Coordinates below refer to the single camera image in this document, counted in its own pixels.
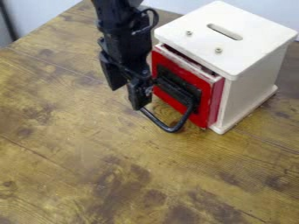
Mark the dark pole at wall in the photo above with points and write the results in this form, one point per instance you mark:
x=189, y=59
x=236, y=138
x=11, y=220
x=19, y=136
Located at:
x=8, y=21

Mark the red drawer with black handle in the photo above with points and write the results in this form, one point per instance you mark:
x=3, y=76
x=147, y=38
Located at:
x=187, y=86

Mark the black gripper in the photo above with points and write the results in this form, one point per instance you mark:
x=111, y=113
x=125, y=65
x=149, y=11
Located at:
x=123, y=22

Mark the white wooden box cabinet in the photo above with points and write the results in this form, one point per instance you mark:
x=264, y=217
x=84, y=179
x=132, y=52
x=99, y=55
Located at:
x=241, y=47

